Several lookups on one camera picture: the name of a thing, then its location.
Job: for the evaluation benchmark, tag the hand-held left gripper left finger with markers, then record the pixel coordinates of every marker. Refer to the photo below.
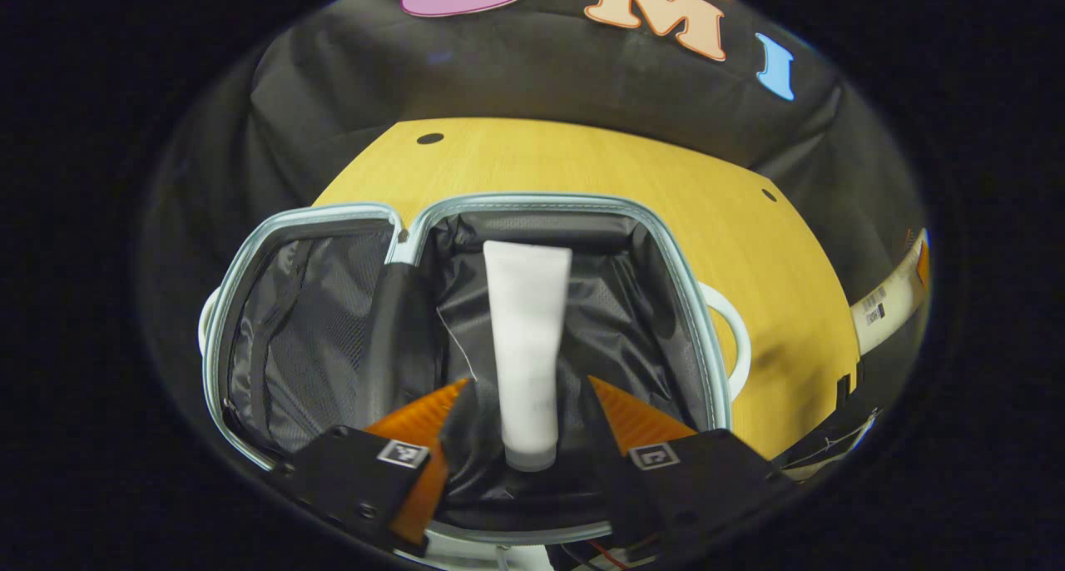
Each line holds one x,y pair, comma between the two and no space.
456,425

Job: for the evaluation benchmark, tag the white skin care tube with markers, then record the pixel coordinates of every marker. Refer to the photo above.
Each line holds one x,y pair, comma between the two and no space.
526,346

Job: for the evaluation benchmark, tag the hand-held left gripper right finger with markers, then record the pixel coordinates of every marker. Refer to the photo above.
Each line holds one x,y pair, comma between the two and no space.
601,425

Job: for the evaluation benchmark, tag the light blue suitcase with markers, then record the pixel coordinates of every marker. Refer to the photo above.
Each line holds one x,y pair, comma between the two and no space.
333,338

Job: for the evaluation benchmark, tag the black backdrop cloth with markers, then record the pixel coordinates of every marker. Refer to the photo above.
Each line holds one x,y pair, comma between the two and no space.
541,80

